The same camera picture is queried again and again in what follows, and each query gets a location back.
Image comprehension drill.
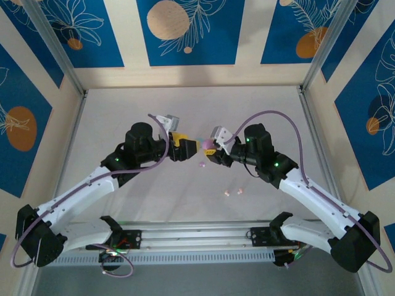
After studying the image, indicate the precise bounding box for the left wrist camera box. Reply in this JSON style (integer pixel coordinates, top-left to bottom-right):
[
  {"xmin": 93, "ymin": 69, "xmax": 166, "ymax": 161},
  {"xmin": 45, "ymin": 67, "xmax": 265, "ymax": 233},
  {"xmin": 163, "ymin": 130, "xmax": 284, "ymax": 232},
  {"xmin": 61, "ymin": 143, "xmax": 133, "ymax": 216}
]
[{"xmin": 156, "ymin": 113, "xmax": 180, "ymax": 132}]

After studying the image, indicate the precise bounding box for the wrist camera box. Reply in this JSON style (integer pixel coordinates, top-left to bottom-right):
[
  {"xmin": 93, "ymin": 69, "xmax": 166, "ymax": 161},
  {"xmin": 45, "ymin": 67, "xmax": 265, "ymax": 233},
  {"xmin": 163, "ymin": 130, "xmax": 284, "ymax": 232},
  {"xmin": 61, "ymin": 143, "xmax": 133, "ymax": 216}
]
[
  {"xmin": 209, "ymin": 125, "xmax": 234, "ymax": 155},
  {"xmin": 156, "ymin": 113, "xmax": 180, "ymax": 132}
]

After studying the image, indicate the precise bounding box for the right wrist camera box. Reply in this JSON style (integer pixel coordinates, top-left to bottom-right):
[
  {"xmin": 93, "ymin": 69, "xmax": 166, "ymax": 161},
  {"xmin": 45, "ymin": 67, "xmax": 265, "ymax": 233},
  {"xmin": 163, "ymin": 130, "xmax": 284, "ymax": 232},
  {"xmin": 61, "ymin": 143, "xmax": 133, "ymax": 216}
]
[{"xmin": 209, "ymin": 125, "xmax": 234, "ymax": 155}]

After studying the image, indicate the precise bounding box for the aluminium table side rail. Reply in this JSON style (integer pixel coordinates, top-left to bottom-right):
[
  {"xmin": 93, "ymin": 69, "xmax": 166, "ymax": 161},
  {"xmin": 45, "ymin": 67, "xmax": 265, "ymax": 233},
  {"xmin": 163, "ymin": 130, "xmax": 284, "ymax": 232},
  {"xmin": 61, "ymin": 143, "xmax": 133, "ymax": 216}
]
[
  {"xmin": 296, "ymin": 86, "xmax": 348, "ymax": 223},
  {"xmin": 44, "ymin": 91, "xmax": 89, "ymax": 229}
]

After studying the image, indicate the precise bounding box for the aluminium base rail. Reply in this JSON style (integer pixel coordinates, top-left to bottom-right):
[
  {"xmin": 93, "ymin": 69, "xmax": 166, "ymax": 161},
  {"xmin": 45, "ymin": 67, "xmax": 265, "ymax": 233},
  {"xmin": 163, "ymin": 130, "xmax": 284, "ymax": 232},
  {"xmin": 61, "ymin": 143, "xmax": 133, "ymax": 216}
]
[{"xmin": 26, "ymin": 219, "xmax": 365, "ymax": 254}]

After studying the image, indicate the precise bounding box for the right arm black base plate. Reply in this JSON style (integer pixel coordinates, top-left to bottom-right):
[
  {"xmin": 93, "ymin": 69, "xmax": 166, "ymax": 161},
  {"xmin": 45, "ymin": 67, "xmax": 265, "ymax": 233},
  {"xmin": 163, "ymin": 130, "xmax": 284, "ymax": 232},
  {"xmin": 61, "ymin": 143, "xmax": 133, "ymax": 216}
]
[{"xmin": 246, "ymin": 227, "xmax": 306, "ymax": 247}]

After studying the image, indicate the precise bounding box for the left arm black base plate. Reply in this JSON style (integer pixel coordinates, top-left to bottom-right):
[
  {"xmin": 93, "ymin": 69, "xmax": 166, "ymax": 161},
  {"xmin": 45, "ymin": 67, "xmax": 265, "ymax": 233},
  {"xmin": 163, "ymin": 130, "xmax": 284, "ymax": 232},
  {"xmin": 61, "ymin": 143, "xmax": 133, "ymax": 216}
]
[{"xmin": 89, "ymin": 229, "xmax": 143, "ymax": 251}]

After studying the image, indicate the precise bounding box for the grey slotted cable duct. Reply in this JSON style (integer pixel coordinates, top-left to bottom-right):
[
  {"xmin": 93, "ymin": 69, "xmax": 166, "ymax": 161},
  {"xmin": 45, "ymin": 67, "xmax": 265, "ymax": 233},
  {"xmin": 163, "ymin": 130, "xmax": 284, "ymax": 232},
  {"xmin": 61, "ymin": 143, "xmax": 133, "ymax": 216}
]
[{"xmin": 39, "ymin": 249, "xmax": 275, "ymax": 266}]

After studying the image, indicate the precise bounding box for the aluminium frame post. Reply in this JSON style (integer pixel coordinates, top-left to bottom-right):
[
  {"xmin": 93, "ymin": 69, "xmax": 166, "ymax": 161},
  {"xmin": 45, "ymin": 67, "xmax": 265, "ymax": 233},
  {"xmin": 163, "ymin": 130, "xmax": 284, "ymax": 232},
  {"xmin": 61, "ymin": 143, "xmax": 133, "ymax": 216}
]
[
  {"xmin": 301, "ymin": 0, "xmax": 379, "ymax": 93},
  {"xmin": 23, "ymin": 0, "xmax": 87, "ymax": 96}
]

